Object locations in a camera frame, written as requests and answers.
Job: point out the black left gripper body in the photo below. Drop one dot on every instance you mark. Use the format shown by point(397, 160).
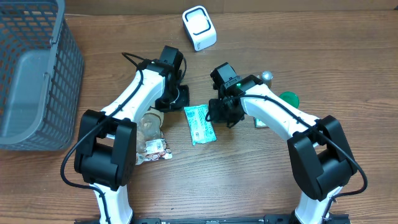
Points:
point(175, 101)

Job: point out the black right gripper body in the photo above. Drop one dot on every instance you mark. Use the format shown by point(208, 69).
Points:
point(219, 111)

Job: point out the teal Kleenex tissue pack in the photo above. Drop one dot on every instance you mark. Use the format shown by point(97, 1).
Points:
point(259, 124)

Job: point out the mint green wet wipes pack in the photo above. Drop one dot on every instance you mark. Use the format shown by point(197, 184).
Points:
point(201, 131)

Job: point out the yellow oil bottle silver cap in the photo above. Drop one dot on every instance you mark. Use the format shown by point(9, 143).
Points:
point(266, 77)

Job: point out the brown snack packet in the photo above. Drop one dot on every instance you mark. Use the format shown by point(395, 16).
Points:
point(151, 144)

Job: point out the green lid glass jar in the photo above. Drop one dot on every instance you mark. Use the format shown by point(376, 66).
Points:
point(291, 98)

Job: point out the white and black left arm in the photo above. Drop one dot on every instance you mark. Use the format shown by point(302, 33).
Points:
point(105, 153)

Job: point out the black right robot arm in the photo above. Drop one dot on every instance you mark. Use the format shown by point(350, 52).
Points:
point(320, 156)

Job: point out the white barcode scanner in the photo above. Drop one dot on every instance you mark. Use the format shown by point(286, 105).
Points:
point(199, 27)

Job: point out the dark grey plastic basket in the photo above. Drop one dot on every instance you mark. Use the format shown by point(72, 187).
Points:
point(42, 69)

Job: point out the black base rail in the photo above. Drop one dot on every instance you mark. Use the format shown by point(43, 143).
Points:
point(267, 219)

